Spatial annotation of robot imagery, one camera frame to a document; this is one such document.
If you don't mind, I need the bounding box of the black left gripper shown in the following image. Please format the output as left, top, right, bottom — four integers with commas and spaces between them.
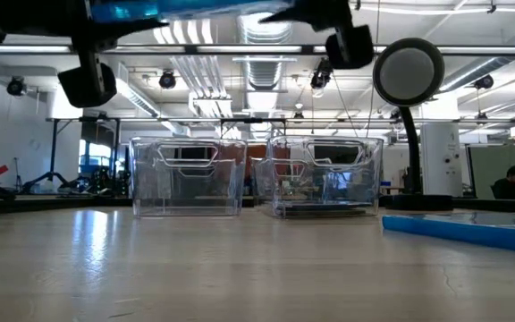
0, 0, 170, 51

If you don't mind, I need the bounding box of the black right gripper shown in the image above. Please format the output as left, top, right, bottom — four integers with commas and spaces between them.
259, 0, 354, 33

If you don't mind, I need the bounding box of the blue jewel case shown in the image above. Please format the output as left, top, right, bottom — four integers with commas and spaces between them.
382, 210, 515, 256
89, 0, 295, 24

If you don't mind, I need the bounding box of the black gooseneck lamp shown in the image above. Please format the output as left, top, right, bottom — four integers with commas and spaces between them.
372, 38, 454, 212

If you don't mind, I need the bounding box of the orange panel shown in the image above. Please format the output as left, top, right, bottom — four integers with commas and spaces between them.
244, 143, 271, 180

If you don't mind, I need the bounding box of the clear plastic bin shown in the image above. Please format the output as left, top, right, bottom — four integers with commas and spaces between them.
251, 135, 384, 220
128, 136, 249, 219

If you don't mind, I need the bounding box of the white column unit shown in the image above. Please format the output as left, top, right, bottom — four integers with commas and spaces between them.
420, 123, 463, 198

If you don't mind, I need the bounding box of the green partition panel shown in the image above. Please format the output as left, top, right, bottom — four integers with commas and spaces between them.
465, 143, 515, 200

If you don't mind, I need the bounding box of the person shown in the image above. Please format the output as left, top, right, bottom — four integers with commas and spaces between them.
490, 164, 515, 200

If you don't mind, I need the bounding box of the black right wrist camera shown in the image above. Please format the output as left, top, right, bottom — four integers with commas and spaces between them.
325, 24, 376, 71

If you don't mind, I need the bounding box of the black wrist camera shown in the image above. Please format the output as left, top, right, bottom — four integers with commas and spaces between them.
325, 24, 376, 71
57, 48, 118, 109

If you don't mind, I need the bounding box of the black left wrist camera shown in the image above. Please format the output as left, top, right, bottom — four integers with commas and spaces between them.
57, 48, 118, 109

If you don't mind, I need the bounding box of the black ceiling-hung camera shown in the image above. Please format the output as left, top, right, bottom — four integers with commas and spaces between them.
474, 73, 494, 90
309, 57, 334, 90
6, 75, 29, 97
158, 69, 177, 89

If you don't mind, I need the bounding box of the thin black frame rail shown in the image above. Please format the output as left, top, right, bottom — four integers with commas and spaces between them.
45, 116, 515, 126

